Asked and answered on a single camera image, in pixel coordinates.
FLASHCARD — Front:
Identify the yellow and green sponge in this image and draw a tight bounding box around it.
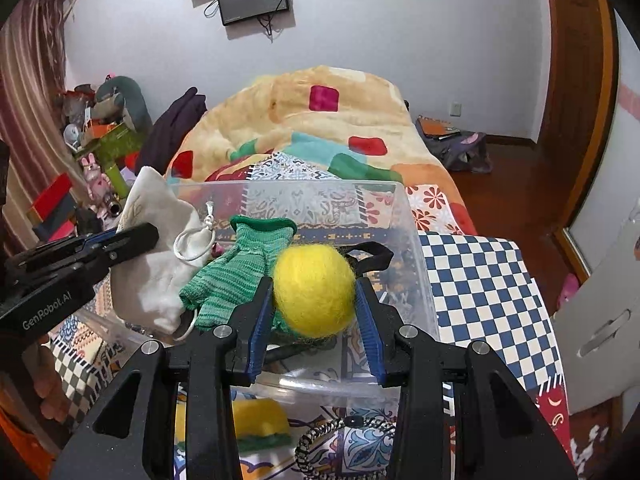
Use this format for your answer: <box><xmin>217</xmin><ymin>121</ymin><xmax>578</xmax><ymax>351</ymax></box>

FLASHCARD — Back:
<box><xmin>231</xmin><ymin>398</ymin><xmax>292</xmax><ymax>452</ymax></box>

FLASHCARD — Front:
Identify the green box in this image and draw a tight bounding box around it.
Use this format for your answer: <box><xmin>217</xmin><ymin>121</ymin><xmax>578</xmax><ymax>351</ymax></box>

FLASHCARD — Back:
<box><xmin>96</xmin><ymin>126</ymin><xmax>147</xmax><ymax>162</ymax></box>

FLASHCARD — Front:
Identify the grey and purple bag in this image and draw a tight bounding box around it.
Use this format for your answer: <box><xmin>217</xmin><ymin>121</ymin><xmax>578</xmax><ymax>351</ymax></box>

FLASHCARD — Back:
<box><xmin>416</xmin><ymin>115</ymin><xmax>494</xmax><ymax>174</ymax></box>

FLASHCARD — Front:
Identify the brown wooden door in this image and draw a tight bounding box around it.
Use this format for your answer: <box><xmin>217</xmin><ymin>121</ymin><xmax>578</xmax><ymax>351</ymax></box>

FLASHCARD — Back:
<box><xmin>539</xmin><ymin>0</ymin><xmax>617</xmax><ymax>243</ymax></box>

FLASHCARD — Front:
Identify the black and white braided band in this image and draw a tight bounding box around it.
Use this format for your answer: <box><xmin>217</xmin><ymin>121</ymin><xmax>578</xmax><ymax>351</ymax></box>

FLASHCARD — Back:
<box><xmin>294</xmin><ymin>414</ymin><xmax>397</xmax><ymax>472</ymax></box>

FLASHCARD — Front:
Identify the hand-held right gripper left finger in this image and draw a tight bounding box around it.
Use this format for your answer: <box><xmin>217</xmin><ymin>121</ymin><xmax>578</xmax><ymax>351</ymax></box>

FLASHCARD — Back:
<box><xmin>50</xmin><ymin>276</ymin><xmax>275</xmax><ymax>480</ymax></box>

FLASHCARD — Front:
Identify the orange book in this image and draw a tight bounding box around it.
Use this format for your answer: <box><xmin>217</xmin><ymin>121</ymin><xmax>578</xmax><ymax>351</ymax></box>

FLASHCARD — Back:
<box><xmin>419</xmin><ymin>117</ymin><xmax>462</xmax><ymax>140</ymax></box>

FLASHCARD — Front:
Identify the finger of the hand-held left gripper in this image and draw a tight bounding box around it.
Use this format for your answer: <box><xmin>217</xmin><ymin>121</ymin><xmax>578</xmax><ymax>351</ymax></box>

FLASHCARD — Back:
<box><xmin>75</xmin><ymin>223</ymin><xmax>161</xmax><ymax>281</ymax></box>
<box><xmin>5</xmin><ymin>230</ymin><xmax>122</xmax><ymax>272</ymax></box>

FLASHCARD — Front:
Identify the green knit glove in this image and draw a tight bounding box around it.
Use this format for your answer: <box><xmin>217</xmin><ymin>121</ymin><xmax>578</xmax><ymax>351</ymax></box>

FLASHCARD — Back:
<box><xmin>178</xmin><ymin>214</ymin><xmax>299</xmax><ymax>334</ymax></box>

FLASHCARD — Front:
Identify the white cardboard panel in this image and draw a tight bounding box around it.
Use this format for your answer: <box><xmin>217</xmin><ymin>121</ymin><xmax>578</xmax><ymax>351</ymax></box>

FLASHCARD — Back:
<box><xmin>550</xmin><ymin>209</ymin><xmax>640</xmax><ymax>415</ymax></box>

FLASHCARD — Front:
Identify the yellow felt ball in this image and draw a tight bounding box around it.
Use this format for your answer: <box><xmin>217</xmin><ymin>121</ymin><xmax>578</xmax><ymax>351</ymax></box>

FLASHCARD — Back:
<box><xmin>272</xmin><ymin>245</ymin><xmax>357</xmax><ymax>339</ymax></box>

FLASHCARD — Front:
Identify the red box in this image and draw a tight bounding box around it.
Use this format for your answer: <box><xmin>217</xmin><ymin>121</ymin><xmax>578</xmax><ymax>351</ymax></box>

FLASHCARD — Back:
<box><xmin>29</xmin><ymin>172</ymin><xmax>77</xmax><ymax>222</ymax></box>

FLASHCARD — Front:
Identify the pink rabbit toy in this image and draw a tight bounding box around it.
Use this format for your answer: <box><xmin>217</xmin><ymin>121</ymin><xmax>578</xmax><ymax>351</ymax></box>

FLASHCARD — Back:
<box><xmin>79</xmin><ymin>152</ymin><xmax>119</xmax><ymax>212</ymax></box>

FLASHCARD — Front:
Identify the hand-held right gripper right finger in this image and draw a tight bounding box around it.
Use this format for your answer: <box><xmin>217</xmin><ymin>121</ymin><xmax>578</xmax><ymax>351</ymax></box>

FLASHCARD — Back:
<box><xmin>354</xmin><ymin>276</ymin><xmax>579</xmax><ymax>480</ymax></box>

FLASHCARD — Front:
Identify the person's left forearm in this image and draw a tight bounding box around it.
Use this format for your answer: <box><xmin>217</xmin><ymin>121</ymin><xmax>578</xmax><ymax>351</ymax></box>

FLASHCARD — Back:
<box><xmin>34</xmin><ymin>349</ymin><xmax>70</xmax><ymax>420</ymax></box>

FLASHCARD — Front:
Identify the pink slipper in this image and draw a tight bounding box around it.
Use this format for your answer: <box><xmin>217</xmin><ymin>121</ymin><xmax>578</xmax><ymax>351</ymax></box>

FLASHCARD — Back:
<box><xmin>556</xmin><ymin>272</ymin><xmax>581</xmax><ymax>307</ymax></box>

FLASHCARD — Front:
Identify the green bottle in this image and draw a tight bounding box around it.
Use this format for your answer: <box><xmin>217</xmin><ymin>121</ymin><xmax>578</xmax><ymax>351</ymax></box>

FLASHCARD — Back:
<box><xmin>102</xmin><ymin>156</ymin><xmax>129</xmax><ymax>202</ymax></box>

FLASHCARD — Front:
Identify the white drawstring bag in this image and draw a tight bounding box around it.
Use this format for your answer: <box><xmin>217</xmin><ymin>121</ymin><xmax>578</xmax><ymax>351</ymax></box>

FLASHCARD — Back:
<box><xmin>108</xmin><ymin>165</ymin><xmax>217</xmax><ymax>342</ymax></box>

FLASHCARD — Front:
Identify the grey plush toy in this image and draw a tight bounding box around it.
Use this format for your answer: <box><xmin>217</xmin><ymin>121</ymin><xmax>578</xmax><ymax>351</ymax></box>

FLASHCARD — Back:
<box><xmin>94</xmin><ymin>75</ymin><xmax>154</xmax><ymax>132</ymax></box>

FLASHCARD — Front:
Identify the colourful patchwork blanket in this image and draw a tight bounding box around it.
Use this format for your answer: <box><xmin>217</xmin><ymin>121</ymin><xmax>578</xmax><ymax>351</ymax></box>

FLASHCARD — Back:
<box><xmin>164</xmin><ymin>64</ymin><xmax>478</xmax><ymax>237</ymax></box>

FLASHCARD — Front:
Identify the dark purple clothing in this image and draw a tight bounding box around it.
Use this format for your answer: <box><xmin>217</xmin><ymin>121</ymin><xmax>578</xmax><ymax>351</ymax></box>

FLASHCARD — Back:
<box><xmin>141</xmin><ymin>86</ymin><xmax>209</xmax><ymax>177</ymax></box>

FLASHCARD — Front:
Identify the clear plastic bin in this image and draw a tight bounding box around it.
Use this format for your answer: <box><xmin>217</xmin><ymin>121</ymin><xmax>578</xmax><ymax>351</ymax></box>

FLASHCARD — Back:
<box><xmin>75</xmin><ymin>179</ymin><xmax>442</xmax><ymax>403</ymax></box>

